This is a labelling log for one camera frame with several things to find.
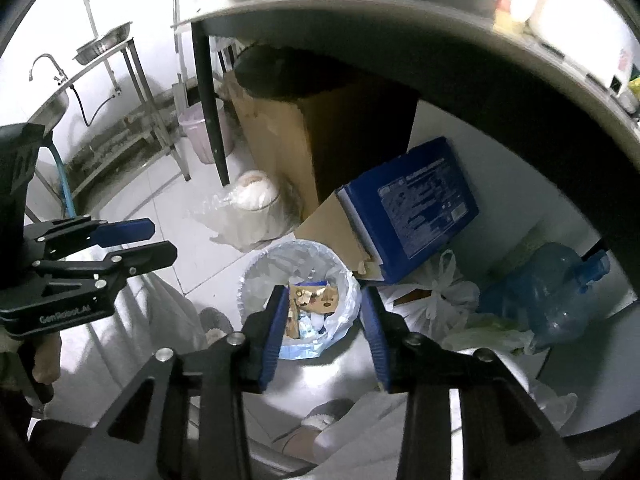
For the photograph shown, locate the person's left leg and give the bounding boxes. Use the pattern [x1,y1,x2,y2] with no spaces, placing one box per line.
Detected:
[47,250,236,441]

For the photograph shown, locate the thin white wall pipe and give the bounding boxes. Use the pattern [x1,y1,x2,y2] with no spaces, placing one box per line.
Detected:
[82,0,121,96]

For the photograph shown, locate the blue water jug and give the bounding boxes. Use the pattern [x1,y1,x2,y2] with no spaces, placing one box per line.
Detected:
[477,242,612,356]

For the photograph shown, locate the blue bin with clear liner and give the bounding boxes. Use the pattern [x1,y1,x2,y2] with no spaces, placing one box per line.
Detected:
[239,240,362,361]

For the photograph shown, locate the bag-wrapped white rice cooker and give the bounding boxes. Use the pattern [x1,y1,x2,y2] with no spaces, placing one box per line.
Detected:
[187,170,296,253]

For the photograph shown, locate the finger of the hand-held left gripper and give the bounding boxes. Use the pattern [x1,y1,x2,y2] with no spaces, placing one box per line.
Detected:
[22,216,155,257]
[30,241,178,288]

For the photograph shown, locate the stainless steel sink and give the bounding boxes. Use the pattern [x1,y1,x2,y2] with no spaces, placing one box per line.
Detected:
[27,87,71,126]

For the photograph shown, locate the person's leg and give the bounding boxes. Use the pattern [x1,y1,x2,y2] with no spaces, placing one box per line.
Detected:
[285,390,461,480]
[47,250,236,441]

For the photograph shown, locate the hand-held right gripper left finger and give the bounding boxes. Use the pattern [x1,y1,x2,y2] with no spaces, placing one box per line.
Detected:
[60,284,291,480]

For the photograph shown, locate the blue cardboard box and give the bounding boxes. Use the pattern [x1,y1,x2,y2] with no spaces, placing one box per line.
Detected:
[336,136,480,285]

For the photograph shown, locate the blue hose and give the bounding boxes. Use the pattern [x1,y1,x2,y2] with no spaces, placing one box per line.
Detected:
[47,145,78,218]

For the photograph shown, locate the white plastic carrier bag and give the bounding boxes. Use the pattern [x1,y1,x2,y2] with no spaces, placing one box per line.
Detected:
[382,249,481,346]

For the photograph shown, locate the white mop pole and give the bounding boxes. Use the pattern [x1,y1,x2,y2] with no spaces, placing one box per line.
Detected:
[172,0,188,111]

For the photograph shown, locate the large brown cardboard box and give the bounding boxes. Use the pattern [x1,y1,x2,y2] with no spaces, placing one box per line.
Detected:
[222,67,418,221]

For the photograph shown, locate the flat brown cardboard sheet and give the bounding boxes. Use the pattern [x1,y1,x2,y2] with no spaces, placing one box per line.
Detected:
[294,192,386,281]

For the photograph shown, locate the large white plastic bag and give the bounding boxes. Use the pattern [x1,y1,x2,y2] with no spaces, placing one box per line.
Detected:
[510,0,636,93]

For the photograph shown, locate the round metal basin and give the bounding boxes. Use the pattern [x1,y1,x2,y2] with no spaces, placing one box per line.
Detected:
[75,21,134,66]

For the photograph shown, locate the person's left hand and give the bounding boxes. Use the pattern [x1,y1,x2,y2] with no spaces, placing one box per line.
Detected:
[0,332,63,386]

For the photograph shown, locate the pink waste basket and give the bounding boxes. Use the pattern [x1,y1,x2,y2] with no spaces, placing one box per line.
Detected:
[178,100,235,164]

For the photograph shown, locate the person's right leg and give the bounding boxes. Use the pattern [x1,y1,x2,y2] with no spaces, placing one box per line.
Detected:
[285,390,461,480]

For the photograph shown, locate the grey fuzzy slipper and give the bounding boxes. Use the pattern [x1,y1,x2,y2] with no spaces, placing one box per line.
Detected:
[199,307,235,346]
[272,397,357,456]

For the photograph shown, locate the clear bag of green vegetables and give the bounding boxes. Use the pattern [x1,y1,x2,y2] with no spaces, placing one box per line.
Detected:
[440,312,538,356]

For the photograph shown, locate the crumpled clear plastic bag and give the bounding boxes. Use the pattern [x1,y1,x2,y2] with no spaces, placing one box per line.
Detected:
[530,377,578,431]

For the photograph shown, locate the chrome faucet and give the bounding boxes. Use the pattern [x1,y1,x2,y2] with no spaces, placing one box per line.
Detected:
[28,54,70,85]

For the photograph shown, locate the dark round pot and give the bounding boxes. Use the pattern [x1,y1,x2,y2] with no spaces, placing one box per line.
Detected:
[234,45,361,101]

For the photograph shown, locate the black drain hose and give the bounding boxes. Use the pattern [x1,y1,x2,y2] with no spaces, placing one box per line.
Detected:
[70,85,123,127]

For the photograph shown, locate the steel sink stand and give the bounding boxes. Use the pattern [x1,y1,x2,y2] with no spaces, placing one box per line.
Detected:
[27,37,193,211]

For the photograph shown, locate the black table leg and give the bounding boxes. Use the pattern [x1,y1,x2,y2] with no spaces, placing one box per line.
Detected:
[191,22,231,187]

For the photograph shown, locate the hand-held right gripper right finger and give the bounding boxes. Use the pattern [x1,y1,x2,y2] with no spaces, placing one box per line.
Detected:
[360,286,586,480]

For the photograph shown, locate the brown cardboard packet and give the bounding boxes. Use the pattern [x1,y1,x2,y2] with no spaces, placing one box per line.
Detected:
[287,284,342,342]

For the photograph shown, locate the blue and white packet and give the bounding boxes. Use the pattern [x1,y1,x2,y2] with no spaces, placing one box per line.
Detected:
[302,312,331,338]

